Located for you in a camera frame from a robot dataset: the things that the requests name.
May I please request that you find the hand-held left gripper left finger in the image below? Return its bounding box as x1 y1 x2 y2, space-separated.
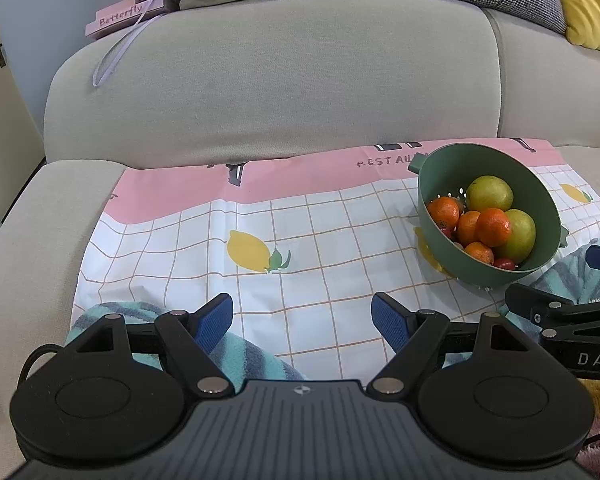
65 293 235 397

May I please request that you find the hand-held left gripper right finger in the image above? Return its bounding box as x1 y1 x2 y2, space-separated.
367 292 538 396

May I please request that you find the green colander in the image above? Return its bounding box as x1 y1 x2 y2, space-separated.
407 143 571 286

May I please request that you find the teal striped blanket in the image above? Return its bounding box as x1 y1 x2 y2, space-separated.
65 240 600 396

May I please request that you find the pink checked printed cloth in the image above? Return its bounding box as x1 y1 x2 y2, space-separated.
70 137 600 383

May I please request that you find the beige fabric sofa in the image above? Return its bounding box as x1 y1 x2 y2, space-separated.
0 0 600 480

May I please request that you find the lilac ribbon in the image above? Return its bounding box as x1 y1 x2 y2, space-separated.
92 10 153 88

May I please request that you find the cream door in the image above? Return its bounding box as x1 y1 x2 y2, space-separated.
0 0 48 241

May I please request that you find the pink gift box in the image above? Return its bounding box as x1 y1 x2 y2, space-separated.
85 0 166 40

